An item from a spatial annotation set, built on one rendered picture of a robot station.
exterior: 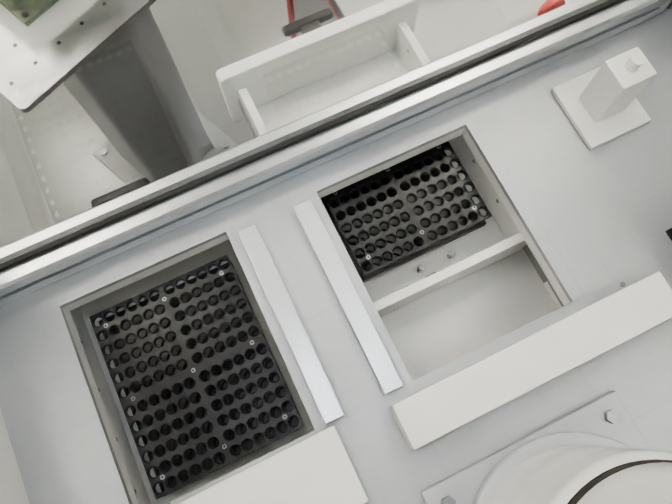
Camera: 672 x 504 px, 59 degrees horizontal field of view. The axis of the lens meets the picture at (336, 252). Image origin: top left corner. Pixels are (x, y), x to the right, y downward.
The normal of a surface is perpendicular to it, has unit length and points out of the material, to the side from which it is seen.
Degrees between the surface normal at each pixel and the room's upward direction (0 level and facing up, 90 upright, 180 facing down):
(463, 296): 0
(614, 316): 0
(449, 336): 0
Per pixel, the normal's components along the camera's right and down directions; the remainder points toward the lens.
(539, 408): 0.00, -0.28
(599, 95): -0.90, 0.42
